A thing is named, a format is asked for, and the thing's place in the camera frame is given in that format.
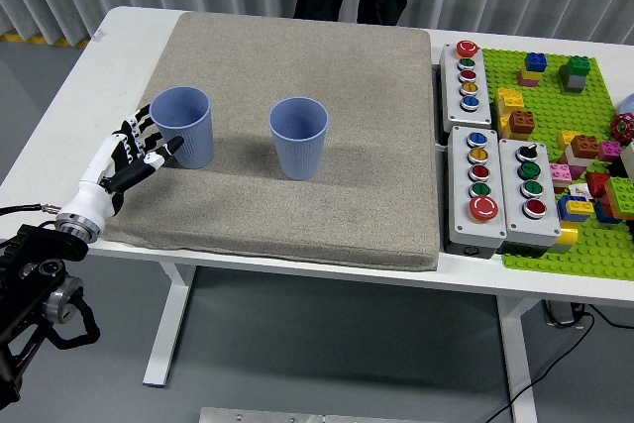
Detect grey box with selector switch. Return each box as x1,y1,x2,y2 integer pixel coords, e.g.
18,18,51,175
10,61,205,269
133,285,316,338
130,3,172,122
497,138,563,259

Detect brown toy brick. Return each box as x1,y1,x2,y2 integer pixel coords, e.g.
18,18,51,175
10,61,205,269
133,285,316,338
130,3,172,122
570,135,601,160
508,109,537,136

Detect white block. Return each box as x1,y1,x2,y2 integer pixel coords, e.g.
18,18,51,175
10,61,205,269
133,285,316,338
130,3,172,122
618,142,634,181

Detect green studded baseplate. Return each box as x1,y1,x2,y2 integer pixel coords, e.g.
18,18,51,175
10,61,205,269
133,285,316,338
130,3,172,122
480,48,634,280

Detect red valve handwheel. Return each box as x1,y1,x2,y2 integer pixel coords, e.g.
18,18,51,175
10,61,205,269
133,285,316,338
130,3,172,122
609,113,634,145

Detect black floor cable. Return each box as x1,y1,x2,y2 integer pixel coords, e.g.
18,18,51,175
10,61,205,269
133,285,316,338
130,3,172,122
477,311,595,423
588,302,634,330

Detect grey power box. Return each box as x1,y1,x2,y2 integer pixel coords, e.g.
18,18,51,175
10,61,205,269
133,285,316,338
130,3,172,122
542,299,588,329

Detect white toy brick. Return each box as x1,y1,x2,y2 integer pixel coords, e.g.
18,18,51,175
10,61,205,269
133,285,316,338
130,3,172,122
566,149,598,170

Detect magenta toy brick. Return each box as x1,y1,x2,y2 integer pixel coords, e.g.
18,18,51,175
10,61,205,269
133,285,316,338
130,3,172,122
597,140,623,163

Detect large green toy brick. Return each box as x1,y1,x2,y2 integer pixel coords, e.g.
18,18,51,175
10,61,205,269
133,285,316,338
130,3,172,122
602,176,634,220

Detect blue ribbed plastic cup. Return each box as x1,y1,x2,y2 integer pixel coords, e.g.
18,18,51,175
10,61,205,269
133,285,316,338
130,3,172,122
150,85,215,170
267,96,330,181

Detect grey five-button box, black base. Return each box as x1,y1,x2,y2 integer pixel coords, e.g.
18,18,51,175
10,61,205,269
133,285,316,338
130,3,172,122
447,125,509,259

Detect red toy brick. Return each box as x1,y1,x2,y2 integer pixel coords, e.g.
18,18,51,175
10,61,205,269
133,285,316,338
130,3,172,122
585,171,614,200

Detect grey-brown fabric mat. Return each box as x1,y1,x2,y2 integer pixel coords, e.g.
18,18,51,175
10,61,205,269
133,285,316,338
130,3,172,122
96,11,442,273

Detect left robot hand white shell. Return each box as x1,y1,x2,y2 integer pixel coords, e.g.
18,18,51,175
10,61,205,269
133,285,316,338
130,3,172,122
58,101,185,231

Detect grey five-button box, mushroom button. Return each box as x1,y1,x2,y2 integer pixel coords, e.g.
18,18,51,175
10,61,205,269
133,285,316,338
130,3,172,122
438,40,493,131

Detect white table leg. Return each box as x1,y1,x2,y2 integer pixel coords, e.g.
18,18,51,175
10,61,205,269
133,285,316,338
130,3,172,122
496,296,549,423
142,264,197,388

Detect yellow toy cylinder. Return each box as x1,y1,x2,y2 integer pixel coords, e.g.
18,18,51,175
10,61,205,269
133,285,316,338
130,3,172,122
554,226,581,254

